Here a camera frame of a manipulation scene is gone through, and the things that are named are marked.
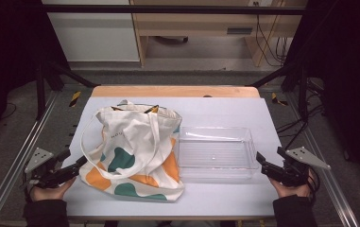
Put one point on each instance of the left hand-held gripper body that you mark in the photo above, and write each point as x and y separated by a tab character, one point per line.
47	178

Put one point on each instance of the black metal crossbar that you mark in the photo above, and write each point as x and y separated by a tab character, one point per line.
168	9

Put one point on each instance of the light wooden desk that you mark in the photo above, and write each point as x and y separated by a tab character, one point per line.
196	22

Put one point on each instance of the aluminium rail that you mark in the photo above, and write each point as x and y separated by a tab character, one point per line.
332	183
17	157

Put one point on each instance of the white tote bag coloured blobs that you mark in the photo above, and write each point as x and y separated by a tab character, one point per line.
136	138

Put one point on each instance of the black curtain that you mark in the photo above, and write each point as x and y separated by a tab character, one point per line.
347	63
10	47

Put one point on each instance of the wooden table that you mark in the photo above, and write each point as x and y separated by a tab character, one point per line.
168	91

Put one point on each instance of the black and yellow tape strip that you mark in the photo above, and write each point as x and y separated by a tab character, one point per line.
277	99
75	98

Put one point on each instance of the person's left hand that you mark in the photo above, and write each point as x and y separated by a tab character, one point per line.
48	194

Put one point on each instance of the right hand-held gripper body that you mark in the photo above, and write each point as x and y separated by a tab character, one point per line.
289	173

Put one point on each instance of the white table mat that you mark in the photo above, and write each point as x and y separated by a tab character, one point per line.
225	110

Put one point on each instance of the white cabinet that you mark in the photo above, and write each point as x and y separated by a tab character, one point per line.
95	38

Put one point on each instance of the clear plastic container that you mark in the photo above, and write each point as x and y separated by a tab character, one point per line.
217	154

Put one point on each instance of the black metal stand strut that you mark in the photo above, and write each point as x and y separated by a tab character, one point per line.
303	94
40	94

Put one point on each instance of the person's right hand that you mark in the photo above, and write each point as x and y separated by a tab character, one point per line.
294	191

